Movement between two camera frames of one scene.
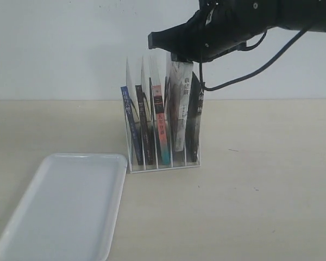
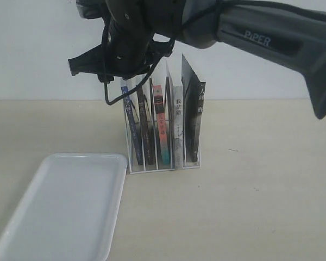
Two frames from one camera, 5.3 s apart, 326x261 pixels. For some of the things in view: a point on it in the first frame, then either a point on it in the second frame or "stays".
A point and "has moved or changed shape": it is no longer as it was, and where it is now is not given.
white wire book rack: (163, 122) stays
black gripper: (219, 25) → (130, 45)
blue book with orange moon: (132, 125) stays
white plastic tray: (68, 212) stays
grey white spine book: (180, 78) has moved or changed shape
